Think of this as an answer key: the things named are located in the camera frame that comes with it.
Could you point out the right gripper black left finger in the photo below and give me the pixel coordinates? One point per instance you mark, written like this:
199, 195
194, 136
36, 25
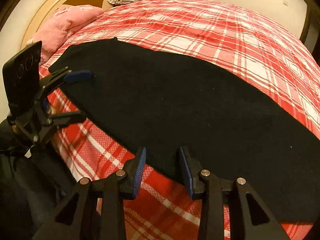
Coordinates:
94, 209

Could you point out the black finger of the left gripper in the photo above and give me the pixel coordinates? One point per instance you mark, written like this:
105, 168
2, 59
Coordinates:
64, 75
63, 120

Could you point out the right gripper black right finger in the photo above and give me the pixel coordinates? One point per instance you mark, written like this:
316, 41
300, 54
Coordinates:
249, 216

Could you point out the black pants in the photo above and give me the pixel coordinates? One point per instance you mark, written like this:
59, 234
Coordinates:
161, 101

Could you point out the pink folded blanket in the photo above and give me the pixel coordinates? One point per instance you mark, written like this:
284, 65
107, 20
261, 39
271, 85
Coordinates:
61, 26

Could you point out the red white plaid bedsheet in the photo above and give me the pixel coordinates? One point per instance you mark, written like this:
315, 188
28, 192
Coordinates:
252, 46

